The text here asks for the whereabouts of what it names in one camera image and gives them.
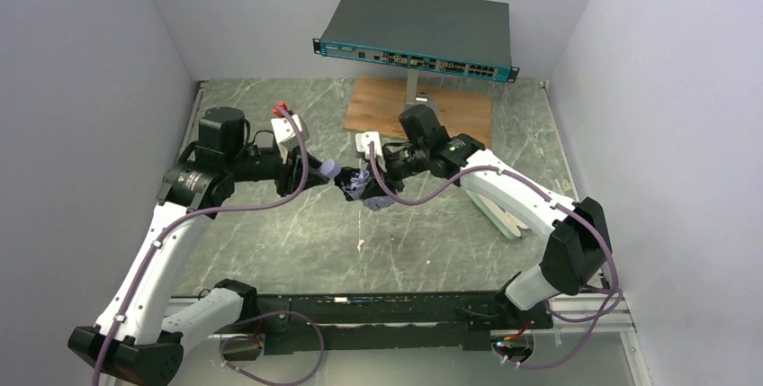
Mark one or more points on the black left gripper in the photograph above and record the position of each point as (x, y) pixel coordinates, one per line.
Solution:
(291, 175)

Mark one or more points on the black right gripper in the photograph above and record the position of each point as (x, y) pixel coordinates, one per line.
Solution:
(379, 177)

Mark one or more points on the purple folding umbrella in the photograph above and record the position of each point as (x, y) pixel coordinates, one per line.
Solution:
(357, 185)

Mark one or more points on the mint green umbrella case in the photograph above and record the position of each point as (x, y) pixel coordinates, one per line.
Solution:
(508, 225)

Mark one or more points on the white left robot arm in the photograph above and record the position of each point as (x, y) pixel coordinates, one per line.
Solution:
(173, 240)

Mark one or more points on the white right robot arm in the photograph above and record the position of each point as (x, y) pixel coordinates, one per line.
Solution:
(575, 233)

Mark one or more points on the wooden base board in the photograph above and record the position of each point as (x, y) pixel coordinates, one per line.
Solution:
(377, 103)

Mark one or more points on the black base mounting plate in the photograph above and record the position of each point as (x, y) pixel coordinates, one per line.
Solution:
(470, 320)

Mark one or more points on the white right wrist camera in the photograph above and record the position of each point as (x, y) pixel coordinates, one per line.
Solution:
(368, 146)

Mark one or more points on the metal stand post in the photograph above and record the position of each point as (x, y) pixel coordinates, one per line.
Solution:
(413, 96)

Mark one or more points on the grey network switch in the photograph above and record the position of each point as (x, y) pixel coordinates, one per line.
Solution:
(469, 38)

